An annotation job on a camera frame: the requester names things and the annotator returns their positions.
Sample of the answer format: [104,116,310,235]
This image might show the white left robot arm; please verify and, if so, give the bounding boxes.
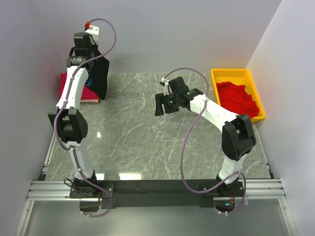
[48,32,99,198]

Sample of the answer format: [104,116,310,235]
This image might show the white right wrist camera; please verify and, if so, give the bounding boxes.
[160,77,172,95]

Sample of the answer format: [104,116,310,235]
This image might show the aluminium frame rail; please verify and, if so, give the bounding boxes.
[15,179,298,236]

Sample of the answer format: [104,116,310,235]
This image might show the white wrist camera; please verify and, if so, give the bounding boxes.
[85,25,100,45]
[160,77,172,95]

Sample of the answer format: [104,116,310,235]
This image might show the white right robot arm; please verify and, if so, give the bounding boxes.
[155,77,256,196]

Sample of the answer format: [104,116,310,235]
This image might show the folded magenta t shirt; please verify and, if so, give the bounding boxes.
[58,72,99,101]

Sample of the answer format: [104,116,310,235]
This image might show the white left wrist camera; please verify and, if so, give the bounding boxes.
[85,25,100,45]

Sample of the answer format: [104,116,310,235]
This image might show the black t shirt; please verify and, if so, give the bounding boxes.
[85,57,110,100]

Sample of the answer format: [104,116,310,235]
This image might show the yellow plastic bin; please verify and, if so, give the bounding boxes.
[211,69,265,122]

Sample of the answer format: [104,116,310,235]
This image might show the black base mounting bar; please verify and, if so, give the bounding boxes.
[69,180,244,209]

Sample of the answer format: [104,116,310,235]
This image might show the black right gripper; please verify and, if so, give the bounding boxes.
[155,92,180,117]

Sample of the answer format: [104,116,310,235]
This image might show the red t shirt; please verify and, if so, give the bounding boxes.
[217,82,259,118]

